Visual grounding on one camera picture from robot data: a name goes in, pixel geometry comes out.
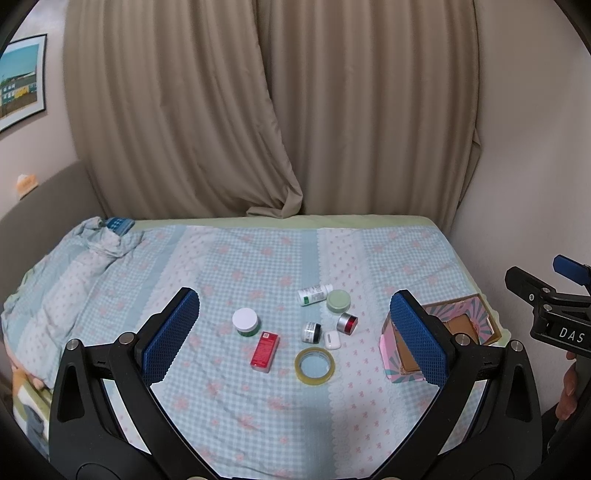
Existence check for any pink cardboard box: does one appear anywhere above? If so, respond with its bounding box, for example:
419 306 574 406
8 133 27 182
379 290 502 387

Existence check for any silver red small jar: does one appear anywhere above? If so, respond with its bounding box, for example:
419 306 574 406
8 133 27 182
337 312 359 336

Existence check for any green jar white lid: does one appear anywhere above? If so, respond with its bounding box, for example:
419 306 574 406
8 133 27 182
231 307 260 337

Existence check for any white earbuds case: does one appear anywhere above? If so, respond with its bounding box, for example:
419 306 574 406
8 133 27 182
324 330 342 350

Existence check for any red rectangular box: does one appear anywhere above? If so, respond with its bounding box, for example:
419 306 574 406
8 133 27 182
250 331 280 373

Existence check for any yellow tape roll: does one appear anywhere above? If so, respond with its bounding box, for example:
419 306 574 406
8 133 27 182
294 347 335 386

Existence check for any pale green lid jar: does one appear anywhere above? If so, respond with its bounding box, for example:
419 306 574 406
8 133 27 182
325 289 351 314

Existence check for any black lid small jar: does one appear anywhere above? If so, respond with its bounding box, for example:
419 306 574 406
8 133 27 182
301 322 322 344

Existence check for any white pill bottle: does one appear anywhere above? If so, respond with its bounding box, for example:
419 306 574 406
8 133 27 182
297 284 334 307

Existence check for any person's right hand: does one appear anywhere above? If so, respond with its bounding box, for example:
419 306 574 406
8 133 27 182
555 352 578 421

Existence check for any blue patterned packet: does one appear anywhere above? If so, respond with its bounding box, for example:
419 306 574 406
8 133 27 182
105 217 135 237

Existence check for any blue checkered floral bedsheet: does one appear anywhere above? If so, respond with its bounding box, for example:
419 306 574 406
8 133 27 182
1 218 507 479

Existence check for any grey sofa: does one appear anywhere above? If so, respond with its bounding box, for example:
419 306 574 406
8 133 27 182
0 162 106 301

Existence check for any light green mattress pad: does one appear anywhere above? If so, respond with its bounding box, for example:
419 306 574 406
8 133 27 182
132 215 436 231

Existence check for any orange object on sofa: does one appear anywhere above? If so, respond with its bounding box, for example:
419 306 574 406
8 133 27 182
16 174 39 199

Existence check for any framed landscape picture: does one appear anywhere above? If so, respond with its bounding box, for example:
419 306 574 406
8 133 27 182
0 34 47 132

